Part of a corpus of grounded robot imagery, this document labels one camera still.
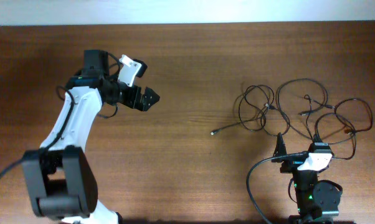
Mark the thin black USB cable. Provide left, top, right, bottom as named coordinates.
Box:
left=299, top=94, right=374, bottom=161

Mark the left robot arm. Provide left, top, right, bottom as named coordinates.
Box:
left=21, top=50, right=160, bottom=223

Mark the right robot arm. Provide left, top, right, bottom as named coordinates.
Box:
left=272, top=133, right=343, bottom=224

